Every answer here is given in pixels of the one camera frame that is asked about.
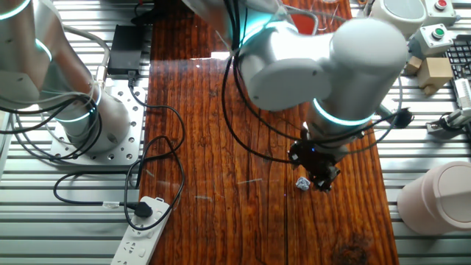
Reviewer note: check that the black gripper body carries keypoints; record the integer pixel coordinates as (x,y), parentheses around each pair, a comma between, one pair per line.
(324,156)

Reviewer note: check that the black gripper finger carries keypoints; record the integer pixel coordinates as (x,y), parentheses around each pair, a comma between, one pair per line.
(325,180)
(296,156)

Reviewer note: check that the white paper ball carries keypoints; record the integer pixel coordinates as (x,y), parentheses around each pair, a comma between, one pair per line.
(302,183)

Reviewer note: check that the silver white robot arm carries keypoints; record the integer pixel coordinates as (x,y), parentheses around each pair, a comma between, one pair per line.
(294,66)

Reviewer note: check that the orange square trash can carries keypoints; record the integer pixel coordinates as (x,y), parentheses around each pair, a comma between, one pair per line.
(304,25)

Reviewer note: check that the brown wood grain board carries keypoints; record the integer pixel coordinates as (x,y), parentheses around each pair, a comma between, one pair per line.
(221,184)

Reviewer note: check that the pale pink lidded bin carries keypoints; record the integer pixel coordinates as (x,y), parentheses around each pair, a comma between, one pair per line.
(434,198)

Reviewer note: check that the small wooden block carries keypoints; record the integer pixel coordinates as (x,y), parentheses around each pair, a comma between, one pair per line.
(413,65)

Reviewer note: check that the silver clamp with black knob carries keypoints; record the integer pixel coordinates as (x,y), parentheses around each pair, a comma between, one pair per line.
(450,123)

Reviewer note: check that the large wooden block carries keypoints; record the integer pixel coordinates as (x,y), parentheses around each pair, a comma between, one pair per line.
(434,73)

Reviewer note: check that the white ribbed device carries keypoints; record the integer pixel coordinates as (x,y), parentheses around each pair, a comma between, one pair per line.
(462,92)

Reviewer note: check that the white round device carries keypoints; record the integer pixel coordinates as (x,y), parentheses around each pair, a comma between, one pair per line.
(399,13)

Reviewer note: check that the green button control box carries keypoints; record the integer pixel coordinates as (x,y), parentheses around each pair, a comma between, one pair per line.
(436,38)

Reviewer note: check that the black keyboard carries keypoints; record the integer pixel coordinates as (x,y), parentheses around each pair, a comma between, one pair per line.
(460,55)

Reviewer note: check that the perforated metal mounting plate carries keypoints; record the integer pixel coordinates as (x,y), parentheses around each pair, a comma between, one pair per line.
(129,110)

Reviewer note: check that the white power strip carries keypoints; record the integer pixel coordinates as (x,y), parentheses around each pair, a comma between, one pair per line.
(141,239)

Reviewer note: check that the red button control box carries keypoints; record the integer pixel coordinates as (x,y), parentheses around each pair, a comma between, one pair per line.
(440,7)

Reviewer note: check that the black power adapter box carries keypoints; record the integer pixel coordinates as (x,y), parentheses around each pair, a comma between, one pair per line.
(125,49)

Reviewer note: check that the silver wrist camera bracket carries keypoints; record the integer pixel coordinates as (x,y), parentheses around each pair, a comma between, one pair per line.
(404,118)

